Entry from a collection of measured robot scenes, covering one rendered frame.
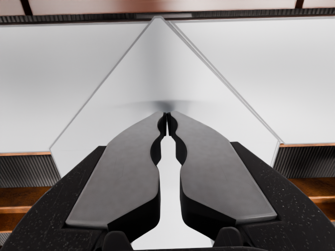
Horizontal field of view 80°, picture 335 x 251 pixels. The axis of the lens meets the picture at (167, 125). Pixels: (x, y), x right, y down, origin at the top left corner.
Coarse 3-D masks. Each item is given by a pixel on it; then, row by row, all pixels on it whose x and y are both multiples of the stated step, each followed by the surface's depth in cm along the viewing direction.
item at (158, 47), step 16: (160, 16) 11; (144, 32) 12; (160, 32) 12; (176, 32) 12; (144, 48) 12; (160, 48) 12; (176, 48) 12; (128, 64) 13; (144, 64) 13; (160, 64) 13; (176, 64) 13; (192, 64) 13
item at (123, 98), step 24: (120, 72) 13; (144, 72) 13; (168, 72) 13; (192, 72) 13; (96, 96) 14; (120, 96) 14; (144, 96) 14; (168, 96) 14; (192, 96) 14; (216, 96) 14; (72, 120) 14; (96, 120) 15; (120, 120) 15; (216, 120) 15; (240, 120) 15; (72, 144) 16; (96, 144) 16; (168, 144) 16
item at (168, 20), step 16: (224, 16) 14; (240, 16) 14; (256, 16) 13; (272, 16) 13; (288, 16) 12; (304, 16) 12; (320, 16) 12; (192, 48) 12; (208, 64) 13; (224, 80) 14
